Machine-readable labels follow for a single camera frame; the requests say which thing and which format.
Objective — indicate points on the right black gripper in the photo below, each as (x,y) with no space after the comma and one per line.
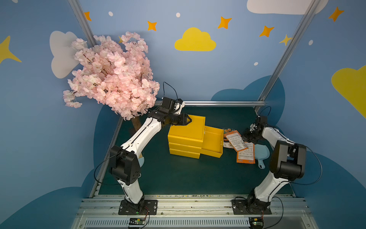
(249,136)

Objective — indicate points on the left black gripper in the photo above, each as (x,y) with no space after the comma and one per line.
(174,119)

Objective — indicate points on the yellow drawer cabinet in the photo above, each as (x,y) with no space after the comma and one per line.
(187,141)

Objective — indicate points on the orange white-label seed bag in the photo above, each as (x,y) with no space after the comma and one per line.
(246,156)

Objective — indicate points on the yellow top drawer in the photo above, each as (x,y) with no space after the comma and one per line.
(213,142)

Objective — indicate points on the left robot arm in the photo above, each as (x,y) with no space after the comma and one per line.
(126,160)

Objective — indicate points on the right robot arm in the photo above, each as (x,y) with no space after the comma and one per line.
(287,162)

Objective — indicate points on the light blue right scoop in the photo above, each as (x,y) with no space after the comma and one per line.
(261,153)

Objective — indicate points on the back horizontal aluminium profile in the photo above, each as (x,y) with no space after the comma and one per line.
(225,103)

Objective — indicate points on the pink cherry blossom tree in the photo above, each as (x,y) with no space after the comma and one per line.
(118,75)

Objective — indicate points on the right controller board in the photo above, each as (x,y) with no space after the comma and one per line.
(256,223)

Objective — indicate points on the controller board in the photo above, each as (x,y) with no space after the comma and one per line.
(136,222)
(256,223)

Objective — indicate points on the left controller board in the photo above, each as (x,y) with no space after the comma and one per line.
(136,222)

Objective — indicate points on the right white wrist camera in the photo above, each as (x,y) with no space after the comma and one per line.
(253,127)

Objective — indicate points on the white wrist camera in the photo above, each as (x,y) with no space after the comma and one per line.
(253,127)
(179,105)

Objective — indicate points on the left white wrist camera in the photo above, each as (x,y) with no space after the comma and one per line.
(179,105)

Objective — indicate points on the right corner aluminium post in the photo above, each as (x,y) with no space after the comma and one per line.
(299,32)

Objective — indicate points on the corner aluminium post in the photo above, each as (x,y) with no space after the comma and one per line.
(299,32)
(83,22)

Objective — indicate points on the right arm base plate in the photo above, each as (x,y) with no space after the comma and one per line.
(252,207)

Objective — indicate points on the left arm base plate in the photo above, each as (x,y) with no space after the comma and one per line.
(144,207)

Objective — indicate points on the aluminium mounting rail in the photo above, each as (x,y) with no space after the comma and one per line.
(193,212)

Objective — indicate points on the left corner aluminium post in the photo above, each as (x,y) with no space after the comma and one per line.
(83,22)

